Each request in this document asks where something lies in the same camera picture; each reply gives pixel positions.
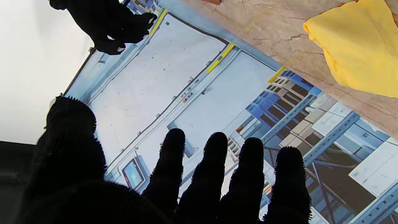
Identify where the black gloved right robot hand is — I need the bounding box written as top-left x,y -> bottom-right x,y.
49,0 -> 158,55

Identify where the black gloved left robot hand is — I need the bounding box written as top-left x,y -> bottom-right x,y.
22,96 -> 312,224

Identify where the yellow cloth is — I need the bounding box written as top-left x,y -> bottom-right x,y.
303,0 -> 398,98

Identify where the warehouse print backdrop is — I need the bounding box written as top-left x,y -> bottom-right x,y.
63,0 -> 398,224

